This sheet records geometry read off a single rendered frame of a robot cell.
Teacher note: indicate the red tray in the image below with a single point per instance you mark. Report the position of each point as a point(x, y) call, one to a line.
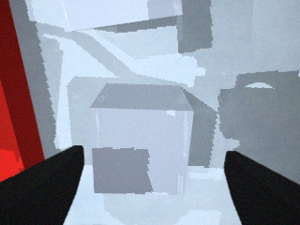
point(20, 143)

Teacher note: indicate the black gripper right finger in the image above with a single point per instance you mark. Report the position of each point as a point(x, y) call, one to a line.
point(260, 195)

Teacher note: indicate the light grey steel block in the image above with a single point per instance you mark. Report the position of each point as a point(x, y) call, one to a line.
point(140, 139)

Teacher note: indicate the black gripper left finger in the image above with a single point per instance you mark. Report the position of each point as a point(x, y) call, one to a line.
point(43, 193)

